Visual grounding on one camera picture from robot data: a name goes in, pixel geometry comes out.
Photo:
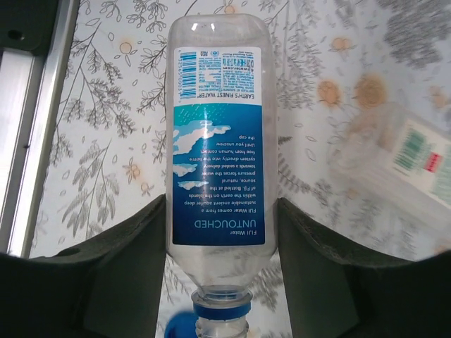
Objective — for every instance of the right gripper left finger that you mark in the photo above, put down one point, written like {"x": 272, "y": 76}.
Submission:
{"x": 88, "y": 292}

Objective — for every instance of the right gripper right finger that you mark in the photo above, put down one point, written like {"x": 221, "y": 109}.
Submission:
{"x": 352, "y": 295}

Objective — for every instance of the blue bottle cap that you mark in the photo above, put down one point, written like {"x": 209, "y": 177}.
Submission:
{"x": 179, "y": 325}

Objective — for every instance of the clear bottle green label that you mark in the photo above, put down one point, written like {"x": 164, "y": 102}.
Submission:
{"x": 405, "y": 155}

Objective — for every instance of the square clear bottle blue label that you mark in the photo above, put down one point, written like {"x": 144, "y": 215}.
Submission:
{"x": 218, "y": 158}

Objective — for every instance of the floral patterned table cover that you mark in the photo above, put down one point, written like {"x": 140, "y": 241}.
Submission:
{"x": 123, "y": 105}

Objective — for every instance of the wide aluminium frame rail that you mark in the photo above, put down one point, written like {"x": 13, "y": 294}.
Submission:
{"x": 35, "y": 123}

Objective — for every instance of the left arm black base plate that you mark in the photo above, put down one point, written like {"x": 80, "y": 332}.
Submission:
{"x": 21, "y": 21}

